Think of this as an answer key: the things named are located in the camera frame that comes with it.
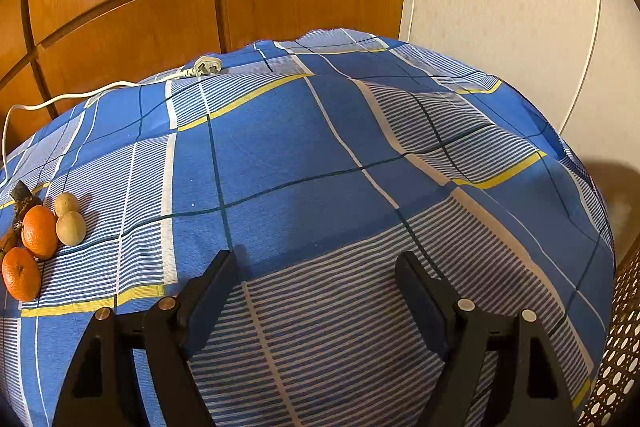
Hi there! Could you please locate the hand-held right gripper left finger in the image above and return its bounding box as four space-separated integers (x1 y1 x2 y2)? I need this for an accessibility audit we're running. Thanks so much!
52 249 238 427

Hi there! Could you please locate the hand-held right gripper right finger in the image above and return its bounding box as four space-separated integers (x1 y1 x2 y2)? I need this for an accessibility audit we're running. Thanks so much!
395 251 581 427

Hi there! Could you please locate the brown kiwi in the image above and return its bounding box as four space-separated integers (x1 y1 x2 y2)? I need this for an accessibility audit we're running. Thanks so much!
55 211 87 247
54 193 81 216

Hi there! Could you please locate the orange tangerine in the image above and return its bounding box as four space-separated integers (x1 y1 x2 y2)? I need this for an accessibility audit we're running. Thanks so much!
1 248 42 302
21 205 59 260

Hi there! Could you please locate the dark eggplant piece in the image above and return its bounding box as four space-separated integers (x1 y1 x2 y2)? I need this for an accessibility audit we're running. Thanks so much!
10 181 37 233

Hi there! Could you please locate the blue plaid tablecloth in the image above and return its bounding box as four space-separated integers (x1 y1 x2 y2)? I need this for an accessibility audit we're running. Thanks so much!
0 27 616 427

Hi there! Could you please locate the woven rattan chair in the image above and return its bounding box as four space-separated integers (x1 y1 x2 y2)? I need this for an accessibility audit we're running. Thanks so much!
577 247 640 427

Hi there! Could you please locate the white power cord with plug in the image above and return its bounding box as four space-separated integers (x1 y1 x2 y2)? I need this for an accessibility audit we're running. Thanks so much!
2 56 226 188

